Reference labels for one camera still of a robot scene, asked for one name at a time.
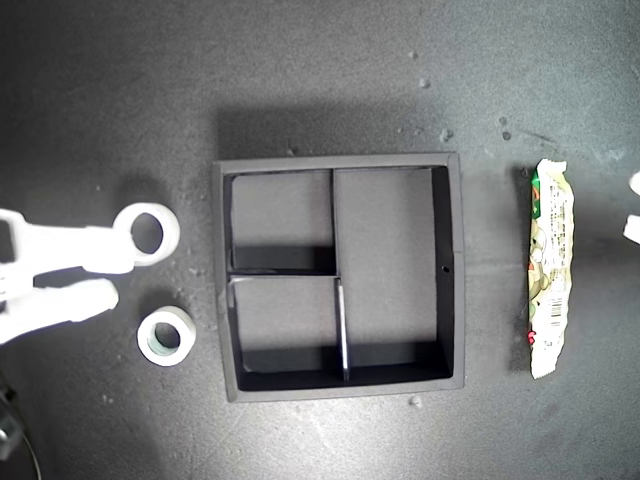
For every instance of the snack bar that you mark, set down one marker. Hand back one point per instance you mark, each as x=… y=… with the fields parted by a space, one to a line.
x=550 y=250

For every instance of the small white tape roll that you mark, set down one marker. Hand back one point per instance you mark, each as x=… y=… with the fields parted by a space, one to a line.
x=145 y=345

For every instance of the large white tape roll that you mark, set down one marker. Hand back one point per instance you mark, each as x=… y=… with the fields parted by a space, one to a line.
x=170 y=235

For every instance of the black tray with wells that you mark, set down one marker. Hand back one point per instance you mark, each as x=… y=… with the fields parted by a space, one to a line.
x=280 y=310

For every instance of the small black camera box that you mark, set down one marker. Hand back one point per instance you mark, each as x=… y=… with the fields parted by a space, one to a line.
x=7 y=435

